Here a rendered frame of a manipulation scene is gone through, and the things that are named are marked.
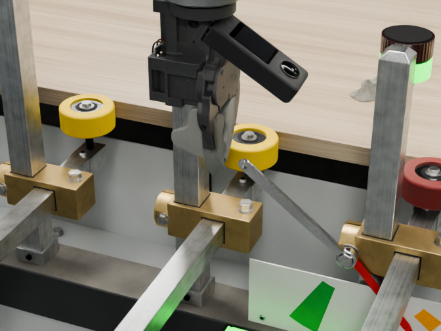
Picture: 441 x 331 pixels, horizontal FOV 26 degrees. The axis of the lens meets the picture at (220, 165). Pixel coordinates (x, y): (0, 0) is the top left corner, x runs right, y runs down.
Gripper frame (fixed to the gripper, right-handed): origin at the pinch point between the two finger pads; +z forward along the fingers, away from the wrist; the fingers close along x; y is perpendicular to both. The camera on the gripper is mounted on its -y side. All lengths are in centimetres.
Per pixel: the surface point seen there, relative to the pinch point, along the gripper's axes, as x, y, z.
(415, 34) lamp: -12.8, -18.4, -14.2
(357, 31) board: -62, 0, 6
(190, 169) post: -6.3, 6.8, 5.4
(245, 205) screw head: -7.5, -0.3, 9.7
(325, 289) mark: -5.6, -11.9, 18.3
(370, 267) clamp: -5.6, -17.3, 13.5
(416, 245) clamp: -6.5, -22.3, 9.5
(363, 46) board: -56, -2, 6
